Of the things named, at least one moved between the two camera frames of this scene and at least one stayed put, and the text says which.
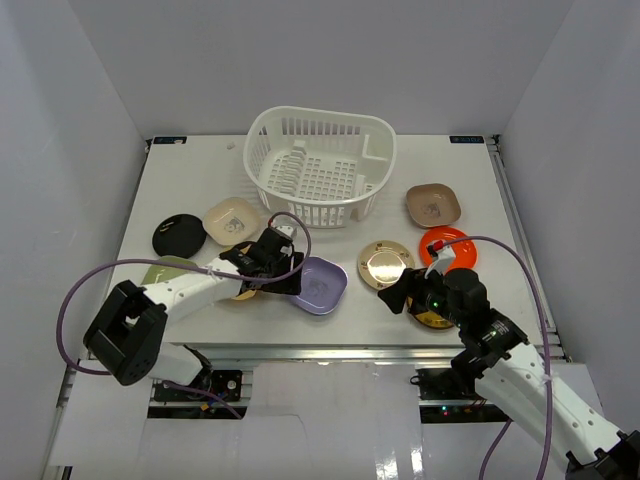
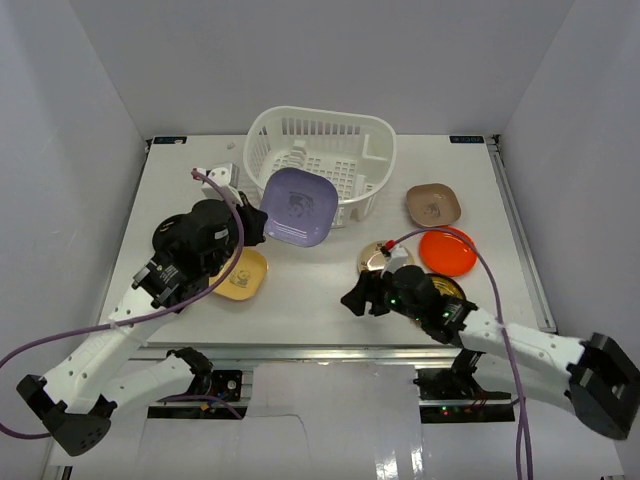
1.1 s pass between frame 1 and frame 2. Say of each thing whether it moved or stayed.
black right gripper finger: moved
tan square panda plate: stayed
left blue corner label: stayed
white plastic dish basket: stayed
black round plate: stayed
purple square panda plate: moved
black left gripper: moved
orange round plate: stayed
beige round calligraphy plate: stayed
